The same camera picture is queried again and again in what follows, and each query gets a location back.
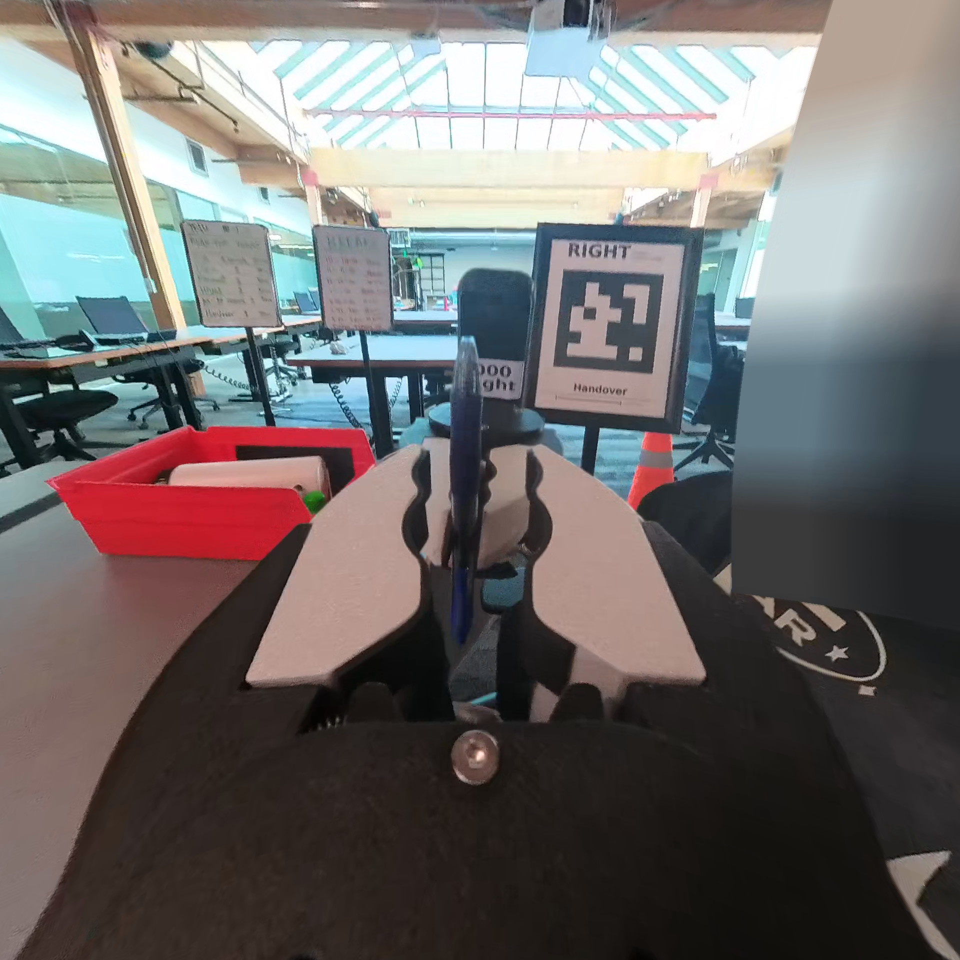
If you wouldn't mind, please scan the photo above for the black printed shirt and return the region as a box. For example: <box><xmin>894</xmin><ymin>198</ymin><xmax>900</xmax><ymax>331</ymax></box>
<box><xmin>712</xmin><ymin>570</ymin><xmax>960</xmax><ymax>960</ymax></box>

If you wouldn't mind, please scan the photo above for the whiteboard sign on stand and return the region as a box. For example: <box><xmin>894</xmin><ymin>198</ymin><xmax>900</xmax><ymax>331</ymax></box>
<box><xmin>310</xmin><ymin>225</ymin><xmax>396</xmax><ymax>460</ymax></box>
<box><xmin>180</xmin><ymin>219</ymin><xmax>285</xmax><ymax>429</ymax></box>

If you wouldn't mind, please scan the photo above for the white paper roll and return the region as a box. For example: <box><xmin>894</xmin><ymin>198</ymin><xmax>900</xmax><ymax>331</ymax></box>
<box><xmin>168</xmin><ymin>455</ymin><xmax>330</xmax><ymax>490</ymax></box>

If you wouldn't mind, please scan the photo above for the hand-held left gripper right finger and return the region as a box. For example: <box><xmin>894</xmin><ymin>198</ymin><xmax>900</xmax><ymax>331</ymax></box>
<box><xmin>499</xmin><ymin>446</ymin><xmax>708</xmax><ymax>724</ymax></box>

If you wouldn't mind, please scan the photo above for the wooden edged office desk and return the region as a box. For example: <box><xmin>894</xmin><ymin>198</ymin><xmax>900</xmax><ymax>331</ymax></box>
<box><xmin>0</xmin><ymin>318</ymin><xmax>324</xmax><ymax>470</ymax></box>

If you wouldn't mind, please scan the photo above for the blue pen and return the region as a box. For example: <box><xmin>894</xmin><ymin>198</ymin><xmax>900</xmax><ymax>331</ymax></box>
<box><xmin>447</xmin><ymin>334</ymin><xmax>486</xmax><ymax>648</ymax></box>

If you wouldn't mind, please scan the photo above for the red plastic bin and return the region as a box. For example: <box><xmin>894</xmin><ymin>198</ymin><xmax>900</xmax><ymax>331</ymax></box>
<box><xmin>46</xmin><ymin>426</ymin><xmax>376</xmax><ymax>560</ymax></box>

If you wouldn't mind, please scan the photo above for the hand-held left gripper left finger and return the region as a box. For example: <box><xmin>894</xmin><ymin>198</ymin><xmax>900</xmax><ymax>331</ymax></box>
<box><xmin>244</xmin><ymin>444</ymin><xmax>451</xmax><ymax>691</ymax></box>

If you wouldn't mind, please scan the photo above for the black office chair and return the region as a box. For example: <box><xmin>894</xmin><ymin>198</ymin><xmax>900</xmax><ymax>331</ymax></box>
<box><xmin>75</xmin><ymin>294</ymin><xmax>220</xmax><ymax>434</ymax></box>
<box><xmin>673</xmin><ymin>292</ymin><xmax>751</xmax><ymax>472</ymax></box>
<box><xmin>0</xmin><ymin>303</ymin><xmax>121</xmax><ymax>472</ymax></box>

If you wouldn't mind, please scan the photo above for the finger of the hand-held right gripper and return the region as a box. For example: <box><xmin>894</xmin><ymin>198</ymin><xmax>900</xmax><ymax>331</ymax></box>
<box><xmin>478</xmin><ymin>448</ymin><xmax>541</xmax><ymax>571</ymax></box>
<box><xmin>424</xmin><ymin>439</ymin><xmax>455</xmax><ymax>561</ymax></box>

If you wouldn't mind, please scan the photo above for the orange traffic cone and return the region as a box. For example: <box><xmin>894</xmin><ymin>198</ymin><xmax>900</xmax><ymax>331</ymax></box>
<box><xmin>626</xmin><ymin>432</ymin><xmax>676</xmax><ymax>513</ymax></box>

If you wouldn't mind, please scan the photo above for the framed marker sign on stand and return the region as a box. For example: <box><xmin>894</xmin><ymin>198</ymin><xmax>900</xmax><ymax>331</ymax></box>
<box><xmin>523</xmin><ymin>222</ymin><xmax>706</xmax><ymax>479</ymax></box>

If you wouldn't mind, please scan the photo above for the wooden support post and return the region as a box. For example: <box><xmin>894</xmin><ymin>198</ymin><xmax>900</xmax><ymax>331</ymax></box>
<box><xmin>66</xmin><ymin>22</ymin><xmax>209</xmax><ymax>399</ymax></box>

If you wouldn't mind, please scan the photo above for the grey office desk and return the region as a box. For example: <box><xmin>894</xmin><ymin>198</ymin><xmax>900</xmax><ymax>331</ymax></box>
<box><xmin>285</xmin><ymin>332</ymin><xmax>460</xmax><ymax>453</ymax></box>

